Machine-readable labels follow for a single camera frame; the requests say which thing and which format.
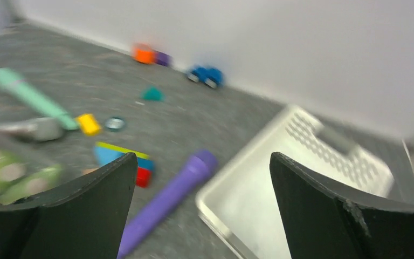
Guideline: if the orange and purple block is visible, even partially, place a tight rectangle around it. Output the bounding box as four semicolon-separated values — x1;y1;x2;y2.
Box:
132;44;172;67

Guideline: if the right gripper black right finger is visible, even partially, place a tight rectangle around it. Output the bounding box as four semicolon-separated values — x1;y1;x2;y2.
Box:
270;152;414;258

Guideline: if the clear polka dot zip bag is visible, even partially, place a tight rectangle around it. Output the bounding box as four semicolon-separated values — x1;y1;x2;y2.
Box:
0;133;63;205

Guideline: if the purple toy microphone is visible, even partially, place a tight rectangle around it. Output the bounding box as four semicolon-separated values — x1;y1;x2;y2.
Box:
117;149;218;258

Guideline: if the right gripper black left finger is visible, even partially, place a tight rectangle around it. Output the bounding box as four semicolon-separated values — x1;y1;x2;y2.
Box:
0;153;137;258

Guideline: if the teal small block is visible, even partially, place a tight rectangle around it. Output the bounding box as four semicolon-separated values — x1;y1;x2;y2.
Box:
141;87;164;101

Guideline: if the yellow small brick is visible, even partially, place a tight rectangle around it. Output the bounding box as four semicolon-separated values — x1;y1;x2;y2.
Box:
75;114;102;136

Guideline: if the small round teal gear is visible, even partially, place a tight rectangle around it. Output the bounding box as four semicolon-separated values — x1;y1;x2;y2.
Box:
104;117;126;132

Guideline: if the blue toy car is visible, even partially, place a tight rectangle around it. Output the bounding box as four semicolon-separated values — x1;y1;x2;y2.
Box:
186;66;224;89

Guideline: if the small wooden cube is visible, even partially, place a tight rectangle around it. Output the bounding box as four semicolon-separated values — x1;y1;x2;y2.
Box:
82;168;97;175

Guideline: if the green toy cabbage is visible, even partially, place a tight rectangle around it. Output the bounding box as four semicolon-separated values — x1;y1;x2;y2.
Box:
0;149;63;205

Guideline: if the white perforated plastic basket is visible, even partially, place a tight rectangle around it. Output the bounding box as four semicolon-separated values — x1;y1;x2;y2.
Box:
196;105;394;258

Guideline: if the silver toy microphone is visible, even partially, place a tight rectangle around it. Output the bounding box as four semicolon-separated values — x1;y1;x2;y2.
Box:
0;117;65;142

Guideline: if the blue red green brick stack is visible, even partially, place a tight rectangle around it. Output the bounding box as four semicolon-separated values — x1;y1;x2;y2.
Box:
93;142;154;188

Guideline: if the mint green toy microphone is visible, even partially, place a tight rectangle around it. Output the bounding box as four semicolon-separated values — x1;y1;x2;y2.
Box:
0;68;79;131

